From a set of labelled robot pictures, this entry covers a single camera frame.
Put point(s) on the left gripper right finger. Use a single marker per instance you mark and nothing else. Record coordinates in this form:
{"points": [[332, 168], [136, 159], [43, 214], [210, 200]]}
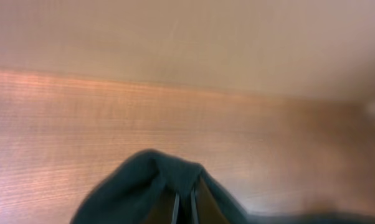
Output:
{"points": [[194, 213]]}

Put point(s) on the black polo shirt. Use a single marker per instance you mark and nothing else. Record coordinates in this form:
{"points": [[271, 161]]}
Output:
{"points": [[142, 190]]}

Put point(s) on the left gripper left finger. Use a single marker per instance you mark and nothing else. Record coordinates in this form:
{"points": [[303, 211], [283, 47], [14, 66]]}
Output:
{"points": [[175, 212]]}

